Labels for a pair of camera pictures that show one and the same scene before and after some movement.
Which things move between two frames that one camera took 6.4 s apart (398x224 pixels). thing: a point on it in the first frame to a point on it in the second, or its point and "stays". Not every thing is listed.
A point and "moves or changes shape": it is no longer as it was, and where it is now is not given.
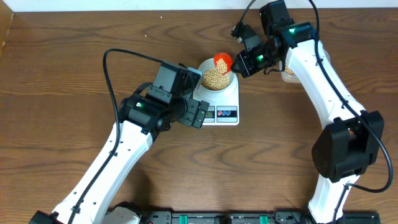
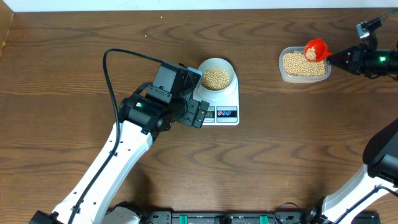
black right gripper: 247,69 to 355,64
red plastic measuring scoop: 227,59 moves or changes shape
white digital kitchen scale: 224,106 stays
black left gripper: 191,105 stays
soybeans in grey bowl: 213,80 stays
